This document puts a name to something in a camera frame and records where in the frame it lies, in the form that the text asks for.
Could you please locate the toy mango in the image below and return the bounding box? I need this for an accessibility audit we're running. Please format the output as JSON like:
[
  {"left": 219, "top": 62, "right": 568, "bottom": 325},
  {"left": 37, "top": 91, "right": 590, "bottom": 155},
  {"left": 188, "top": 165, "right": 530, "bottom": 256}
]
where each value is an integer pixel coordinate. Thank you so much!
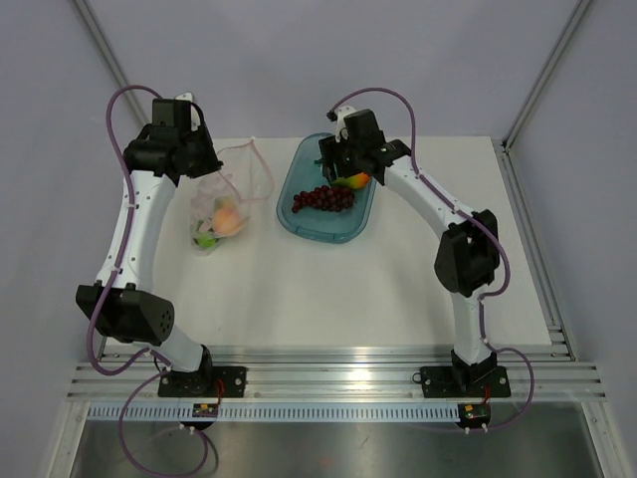
[{"left": 331, "top": 172, "right": 370, "bottom": 190}]

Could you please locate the teal plastic tray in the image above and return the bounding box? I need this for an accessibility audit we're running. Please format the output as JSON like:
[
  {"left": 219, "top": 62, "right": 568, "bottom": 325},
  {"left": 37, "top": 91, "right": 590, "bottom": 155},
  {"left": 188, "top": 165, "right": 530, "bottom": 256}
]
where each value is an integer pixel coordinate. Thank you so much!
[{"left": 277, "top": 132, "right": 376, "bottom": 244}]

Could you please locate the clear zip top bag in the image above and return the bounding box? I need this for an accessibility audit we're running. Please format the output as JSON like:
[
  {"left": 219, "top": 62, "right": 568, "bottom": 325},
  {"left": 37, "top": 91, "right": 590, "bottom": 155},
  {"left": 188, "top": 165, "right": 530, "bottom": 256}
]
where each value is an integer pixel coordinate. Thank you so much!
[{"left": 189, "top": 137, "right": 275, "bottom": 254}]

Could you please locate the orange toy peach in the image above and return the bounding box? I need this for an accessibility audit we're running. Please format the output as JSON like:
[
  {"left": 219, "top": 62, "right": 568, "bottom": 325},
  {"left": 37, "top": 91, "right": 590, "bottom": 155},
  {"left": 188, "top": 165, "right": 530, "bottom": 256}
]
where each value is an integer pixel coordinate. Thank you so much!
[{"left": 212, "top": 206, "right": 246, "bottom": 237}]

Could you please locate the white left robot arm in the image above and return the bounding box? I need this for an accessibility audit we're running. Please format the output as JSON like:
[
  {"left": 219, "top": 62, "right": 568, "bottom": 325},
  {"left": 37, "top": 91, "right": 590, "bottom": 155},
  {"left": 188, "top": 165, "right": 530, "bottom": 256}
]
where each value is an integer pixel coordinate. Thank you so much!
[{"left": 76, "top": 94, "right": 222, "bottom": 397}]

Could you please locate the purple toy grape bunch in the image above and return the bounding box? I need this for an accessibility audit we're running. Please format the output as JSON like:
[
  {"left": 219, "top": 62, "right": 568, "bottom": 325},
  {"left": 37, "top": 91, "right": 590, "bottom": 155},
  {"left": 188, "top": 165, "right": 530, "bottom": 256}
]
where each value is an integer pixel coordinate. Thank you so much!
[{"left": 291, "top": 185, "right": 355, "bottom": 213}]

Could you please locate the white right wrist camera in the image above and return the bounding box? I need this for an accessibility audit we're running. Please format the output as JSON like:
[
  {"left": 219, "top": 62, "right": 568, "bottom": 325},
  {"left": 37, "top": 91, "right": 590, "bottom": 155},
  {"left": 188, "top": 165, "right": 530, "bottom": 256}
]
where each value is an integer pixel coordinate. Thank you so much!
[{"left": 326, "top": 106, "right": 356, "bottom": 143}]

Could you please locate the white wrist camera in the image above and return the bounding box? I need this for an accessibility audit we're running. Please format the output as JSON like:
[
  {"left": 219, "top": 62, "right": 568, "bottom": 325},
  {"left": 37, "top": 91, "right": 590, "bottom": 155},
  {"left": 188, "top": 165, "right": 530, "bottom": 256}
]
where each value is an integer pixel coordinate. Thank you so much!
[
  {"left": 326, "top": 106, "right": 356, "bottom": 143},
  {"left": 174, "top": 92, "right": 195, "bottom": 104}
]

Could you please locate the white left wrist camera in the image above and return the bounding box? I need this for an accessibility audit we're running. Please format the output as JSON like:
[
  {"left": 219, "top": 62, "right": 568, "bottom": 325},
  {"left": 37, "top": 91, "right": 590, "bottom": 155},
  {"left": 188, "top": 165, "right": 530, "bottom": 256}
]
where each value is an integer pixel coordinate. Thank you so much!
[{"left": 174, "top": 92, "right": 195, "bottom": 104}]

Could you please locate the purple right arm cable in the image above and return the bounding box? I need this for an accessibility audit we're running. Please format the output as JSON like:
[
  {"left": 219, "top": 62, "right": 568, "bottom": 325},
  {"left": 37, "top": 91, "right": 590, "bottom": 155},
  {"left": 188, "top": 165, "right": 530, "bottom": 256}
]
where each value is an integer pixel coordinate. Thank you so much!
[{"left": 327, "top": 88, "right": 536, "bottom": 433}]

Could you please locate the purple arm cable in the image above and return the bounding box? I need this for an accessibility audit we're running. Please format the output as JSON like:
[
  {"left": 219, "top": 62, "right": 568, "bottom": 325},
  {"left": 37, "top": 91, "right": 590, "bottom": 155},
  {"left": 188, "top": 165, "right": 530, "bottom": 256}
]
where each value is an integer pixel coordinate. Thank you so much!
[
  {"left": 87, "top": 85, "right": 220, "bottom": 474},
  {"left": 327, "top": 88, "right": 536, "bottom": 433}
]

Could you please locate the left aluminium frame post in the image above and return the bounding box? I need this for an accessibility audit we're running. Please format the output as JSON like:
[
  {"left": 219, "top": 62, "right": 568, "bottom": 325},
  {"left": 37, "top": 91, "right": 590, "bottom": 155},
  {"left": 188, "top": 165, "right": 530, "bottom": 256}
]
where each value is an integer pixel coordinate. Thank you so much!
[{"left": 69, "top": 0, "right": 149, "bottom": 133}]

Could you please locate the aluminium frame post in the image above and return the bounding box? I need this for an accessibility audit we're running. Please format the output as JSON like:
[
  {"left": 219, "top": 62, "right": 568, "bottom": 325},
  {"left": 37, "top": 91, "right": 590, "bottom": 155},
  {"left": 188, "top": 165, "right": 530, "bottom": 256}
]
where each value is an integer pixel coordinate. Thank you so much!
[
  {"left": 501, "top": 0, "right": 596, "bottom": 153},
  {"left": 69, "top": 0, "right": 149, "bottom": 133}
]

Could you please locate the right aluminium frame post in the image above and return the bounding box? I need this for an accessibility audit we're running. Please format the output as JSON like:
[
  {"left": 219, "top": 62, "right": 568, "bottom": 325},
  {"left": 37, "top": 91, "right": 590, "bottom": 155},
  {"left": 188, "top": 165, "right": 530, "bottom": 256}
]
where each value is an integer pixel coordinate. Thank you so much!
[{"left": 501, "top": 0, "right": 596, "bottom": 153}]

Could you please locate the white slotted cable duct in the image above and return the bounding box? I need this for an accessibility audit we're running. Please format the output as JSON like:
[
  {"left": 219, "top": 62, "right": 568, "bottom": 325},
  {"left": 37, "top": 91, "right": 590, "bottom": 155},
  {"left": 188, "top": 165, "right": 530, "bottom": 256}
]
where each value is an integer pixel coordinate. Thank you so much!
[{"left": 88, "top": 401, "right": 459, "bottom": 423}]

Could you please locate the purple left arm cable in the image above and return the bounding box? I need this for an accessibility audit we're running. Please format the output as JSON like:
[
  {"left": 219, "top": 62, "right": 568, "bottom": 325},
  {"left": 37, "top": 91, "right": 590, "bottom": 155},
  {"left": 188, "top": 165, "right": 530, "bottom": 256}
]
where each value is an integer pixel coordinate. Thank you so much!
[{"left": 87, "top": 85, "right": 220, "bottom": 474}]

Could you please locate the aluminium rail base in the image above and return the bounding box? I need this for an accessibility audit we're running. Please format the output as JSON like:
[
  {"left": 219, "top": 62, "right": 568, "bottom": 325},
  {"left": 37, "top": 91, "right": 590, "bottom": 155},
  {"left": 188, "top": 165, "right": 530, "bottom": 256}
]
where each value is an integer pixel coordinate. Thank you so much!
[{"left": 66, "top": 343, "right": 608, "bottom": 403}]

